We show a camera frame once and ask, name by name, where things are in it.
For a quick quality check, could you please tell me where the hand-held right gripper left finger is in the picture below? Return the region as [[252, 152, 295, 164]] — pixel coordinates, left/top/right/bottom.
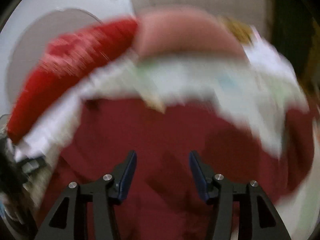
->
[[34, 150, 137, 240]]

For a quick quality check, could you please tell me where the pink ribbed pillow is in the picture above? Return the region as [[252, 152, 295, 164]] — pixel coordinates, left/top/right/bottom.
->
[[135, 6, 247, 60]]

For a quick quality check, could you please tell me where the yellow cloth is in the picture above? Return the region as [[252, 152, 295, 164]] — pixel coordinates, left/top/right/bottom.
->
[[220, 16, 253, 44]]

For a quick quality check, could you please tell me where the red patterned blanket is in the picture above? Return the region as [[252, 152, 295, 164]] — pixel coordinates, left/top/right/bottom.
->
[[7, 17, 139, 144]]

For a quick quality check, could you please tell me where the dark green door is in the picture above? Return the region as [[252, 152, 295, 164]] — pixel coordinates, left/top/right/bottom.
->
[[271, 0, 320, 93]]

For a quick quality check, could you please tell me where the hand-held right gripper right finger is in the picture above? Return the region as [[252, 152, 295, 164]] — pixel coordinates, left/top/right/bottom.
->
[[189, 151, 292, 240]]

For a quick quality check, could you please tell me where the maroon knit garment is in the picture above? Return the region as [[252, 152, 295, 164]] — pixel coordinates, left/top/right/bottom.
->
[[37, 97, 315, 240]]

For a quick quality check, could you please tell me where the white heart-print bedsheet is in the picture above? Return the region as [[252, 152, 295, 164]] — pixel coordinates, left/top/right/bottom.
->
[[14, 26, 320, 233]]

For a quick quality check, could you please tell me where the grey rounded headboard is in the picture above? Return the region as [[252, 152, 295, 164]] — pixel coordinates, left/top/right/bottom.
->
[[6, 8, 102, 105]]

